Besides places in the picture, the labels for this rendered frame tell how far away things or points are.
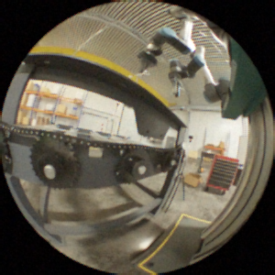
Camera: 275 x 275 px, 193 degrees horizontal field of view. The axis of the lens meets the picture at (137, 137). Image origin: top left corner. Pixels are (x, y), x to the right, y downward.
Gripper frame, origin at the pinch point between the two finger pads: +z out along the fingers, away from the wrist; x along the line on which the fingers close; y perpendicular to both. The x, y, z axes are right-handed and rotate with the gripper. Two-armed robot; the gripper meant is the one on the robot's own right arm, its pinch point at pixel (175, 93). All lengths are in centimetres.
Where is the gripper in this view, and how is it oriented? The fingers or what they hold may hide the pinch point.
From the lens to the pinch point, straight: 54.3
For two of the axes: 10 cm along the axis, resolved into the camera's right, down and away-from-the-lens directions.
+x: -7.4, -1.5, -6.6
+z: -2.0, 9.8, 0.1
